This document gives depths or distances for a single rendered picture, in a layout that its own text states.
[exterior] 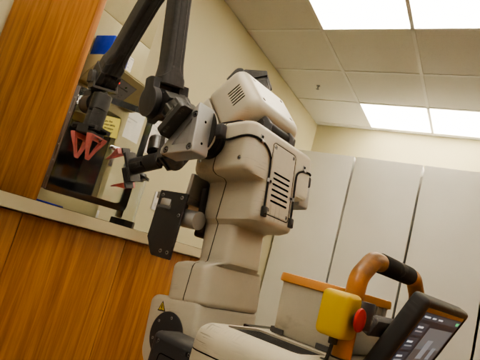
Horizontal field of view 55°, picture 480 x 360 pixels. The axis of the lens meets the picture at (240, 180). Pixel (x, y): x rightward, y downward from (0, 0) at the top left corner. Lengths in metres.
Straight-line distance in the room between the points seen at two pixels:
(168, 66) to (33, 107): 0.76
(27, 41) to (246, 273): 1.28
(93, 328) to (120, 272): 0.21
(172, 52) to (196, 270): 0.52
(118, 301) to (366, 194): 3.06
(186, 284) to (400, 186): 3.49
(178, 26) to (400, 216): 3.42
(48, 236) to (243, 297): 0.65
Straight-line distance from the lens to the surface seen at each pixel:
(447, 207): 4.32
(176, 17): 1.19
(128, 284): 1.81
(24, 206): 1.38
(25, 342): 1.57
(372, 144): 5.05
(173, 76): 1.14
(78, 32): 1.80
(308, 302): 0.88
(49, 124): 1.70
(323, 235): 4.43
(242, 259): 1.09
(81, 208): 1.92
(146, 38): 2.12
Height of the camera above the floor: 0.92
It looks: 10 degrees up
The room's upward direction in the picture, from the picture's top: 15 degrees clockwise
